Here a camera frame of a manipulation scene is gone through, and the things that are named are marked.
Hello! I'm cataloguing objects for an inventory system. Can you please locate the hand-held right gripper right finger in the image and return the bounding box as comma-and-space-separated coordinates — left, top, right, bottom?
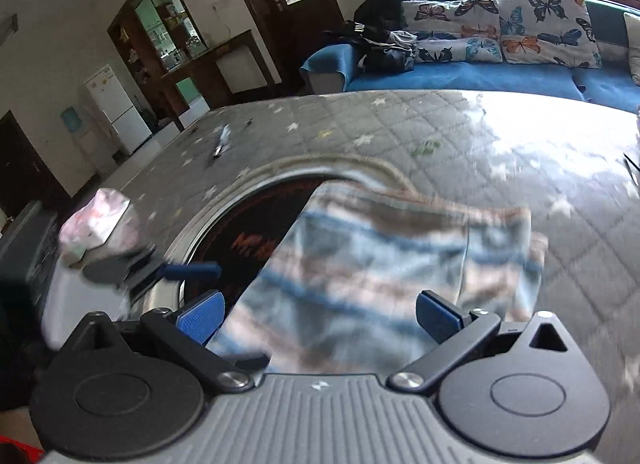
389, 290, 584, 393

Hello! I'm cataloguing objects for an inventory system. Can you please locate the grey quilted star table cover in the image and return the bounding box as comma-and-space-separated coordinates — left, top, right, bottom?
42, 89, 640, 464

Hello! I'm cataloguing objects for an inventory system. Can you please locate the pile of black clothes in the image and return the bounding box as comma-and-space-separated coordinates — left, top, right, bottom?
325, 0, 418, 72

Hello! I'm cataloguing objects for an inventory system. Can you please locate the round dark basket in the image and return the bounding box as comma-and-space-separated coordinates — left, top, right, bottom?
120, 154, 421, 325

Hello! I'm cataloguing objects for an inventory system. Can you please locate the large butterfly print cushion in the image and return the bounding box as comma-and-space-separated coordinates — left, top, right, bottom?
497, 0, 603, 70

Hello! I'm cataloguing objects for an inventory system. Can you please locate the white refrigerator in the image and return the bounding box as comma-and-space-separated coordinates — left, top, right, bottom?
82, 64, 153, 156

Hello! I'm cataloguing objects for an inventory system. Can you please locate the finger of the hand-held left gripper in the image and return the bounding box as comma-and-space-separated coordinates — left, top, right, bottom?
82, 243, 222, 295

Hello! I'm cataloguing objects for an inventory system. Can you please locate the blue sofa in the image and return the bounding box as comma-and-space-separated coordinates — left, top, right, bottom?
299, 0, 640, 115

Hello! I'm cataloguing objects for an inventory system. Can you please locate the plain dark wooden door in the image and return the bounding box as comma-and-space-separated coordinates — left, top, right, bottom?
0, 111, 73, 225

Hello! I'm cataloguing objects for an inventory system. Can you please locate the white pink plastic bag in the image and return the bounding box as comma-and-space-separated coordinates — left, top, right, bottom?
42, 188, 151, 350

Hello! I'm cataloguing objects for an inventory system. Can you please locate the plain white cushion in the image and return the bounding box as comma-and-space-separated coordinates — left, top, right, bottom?
622, 11, 640, 87

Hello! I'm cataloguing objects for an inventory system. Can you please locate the long butterfly print cushion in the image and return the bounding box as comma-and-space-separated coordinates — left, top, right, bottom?
414, 36, 505, 65
400, 0, 501, 37

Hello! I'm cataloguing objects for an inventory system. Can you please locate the white water dispenser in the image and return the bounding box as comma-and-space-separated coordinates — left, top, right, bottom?
60, 106, 118, 177

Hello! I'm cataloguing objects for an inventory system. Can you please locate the glass door wooden cabinet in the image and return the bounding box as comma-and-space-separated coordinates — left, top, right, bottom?
106, 0, 211, 130

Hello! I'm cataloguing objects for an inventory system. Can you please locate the grey box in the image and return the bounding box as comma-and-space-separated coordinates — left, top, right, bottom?
0, 201, 63, 290

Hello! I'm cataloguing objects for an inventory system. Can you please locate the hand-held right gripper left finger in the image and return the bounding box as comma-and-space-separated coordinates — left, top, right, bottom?
62, 290, 271, 391

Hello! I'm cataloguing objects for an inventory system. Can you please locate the dark wooden desk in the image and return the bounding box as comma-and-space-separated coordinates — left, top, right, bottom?
162, 29, 276, 112

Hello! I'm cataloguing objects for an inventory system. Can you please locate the black white pen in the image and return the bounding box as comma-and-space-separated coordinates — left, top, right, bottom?
210, 125, 232, 161

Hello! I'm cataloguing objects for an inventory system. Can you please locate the striped blue pink towel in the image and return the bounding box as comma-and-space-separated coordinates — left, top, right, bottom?
205, 181, 548, 375

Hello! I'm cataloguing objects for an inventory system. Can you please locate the red plastic object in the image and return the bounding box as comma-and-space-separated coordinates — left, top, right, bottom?
0, 436, 45, 464

